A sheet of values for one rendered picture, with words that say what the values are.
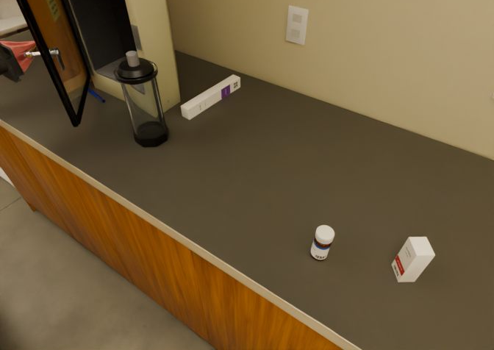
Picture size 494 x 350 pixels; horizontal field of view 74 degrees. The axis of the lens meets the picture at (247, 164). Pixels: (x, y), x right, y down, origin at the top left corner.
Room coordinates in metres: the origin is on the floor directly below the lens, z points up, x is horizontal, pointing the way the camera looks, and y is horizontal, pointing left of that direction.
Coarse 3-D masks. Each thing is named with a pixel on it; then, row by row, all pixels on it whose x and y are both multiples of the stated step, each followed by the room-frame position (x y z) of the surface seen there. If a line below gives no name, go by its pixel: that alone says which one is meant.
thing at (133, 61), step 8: (128, 56) 0.76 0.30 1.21; (136, 56) 0.77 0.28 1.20; (120, 64) 0.77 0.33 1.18; (128, 64) 0.77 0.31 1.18; (136, 64) 0.76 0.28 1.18; (144, 64) 0.77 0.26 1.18; (120, 72) 0.74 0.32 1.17; (128, 72) 0.73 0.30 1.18; (136, 72) 0.74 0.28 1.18; (144, 72) 0.75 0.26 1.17
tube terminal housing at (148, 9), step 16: (128, 0) 0.89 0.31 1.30; (144, 0) 0.91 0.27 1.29; (160, 0) 0.96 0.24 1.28; (144, 16) 0.90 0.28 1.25; (160, 16) 0.95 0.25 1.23; (80, 32) 1.04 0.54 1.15; (144, 32) 0.89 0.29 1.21; (160, 32) 0.94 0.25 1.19; (144, 48) 0.88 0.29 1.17; (160, 48) 0.93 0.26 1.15; (160, 64) 0.92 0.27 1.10; (96, 80) 1.04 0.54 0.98; (112, 80) 0.98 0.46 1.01; (160, 80) 0.91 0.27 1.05; (176, 80) 0.97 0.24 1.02; (160, 96) 0.90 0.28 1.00; (176, 96) 0.96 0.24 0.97
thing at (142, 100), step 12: (132, 84) 0.72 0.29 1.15; (144, 84) 0.74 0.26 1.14; (156, 84) 0.77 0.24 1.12; (132, 96) 0.73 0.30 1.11; (144, 96) 0.73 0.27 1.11; (156, 96) 0.76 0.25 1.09; (132, 108) 0.73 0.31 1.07; (144, 108) 0.73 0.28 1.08; (156, 108) 0.75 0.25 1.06; (132, 120) 0.74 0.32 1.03; (144, 120) 0.73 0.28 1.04; (156, 120) 0.74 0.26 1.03; (144, 132) 0.73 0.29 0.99; (156, 132) 0.74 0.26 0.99
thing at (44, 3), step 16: (16, 0) 0.74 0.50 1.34; (32, 0) 0.81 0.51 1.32; (48, 0) 0.91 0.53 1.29; (48, 16) 0.86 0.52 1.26; (64, 16) 0.99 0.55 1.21; (32, 32) 0.74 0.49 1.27; (48, 32) 0.82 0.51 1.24; (64, 32) 0.94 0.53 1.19; (48, 48) 0.78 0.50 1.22; (64, 48) 0.89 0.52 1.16; (48, 64) 0.74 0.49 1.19; (64, 64) 0.84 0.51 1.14; (80, 64) 0.98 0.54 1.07; (64, 80) 0.80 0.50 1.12; (80, 80) 0.92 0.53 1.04; (80, 96) 0.87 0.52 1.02
